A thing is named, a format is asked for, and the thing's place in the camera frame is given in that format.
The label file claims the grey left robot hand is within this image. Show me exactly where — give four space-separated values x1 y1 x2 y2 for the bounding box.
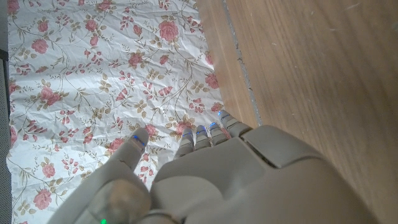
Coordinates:
46 109 381 224

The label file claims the grey tape outline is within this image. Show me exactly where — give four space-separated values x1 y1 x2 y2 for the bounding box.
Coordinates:
220 0 264 128

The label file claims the floral backdrop cloth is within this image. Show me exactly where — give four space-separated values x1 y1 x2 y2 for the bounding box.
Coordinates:
6 0 224 224

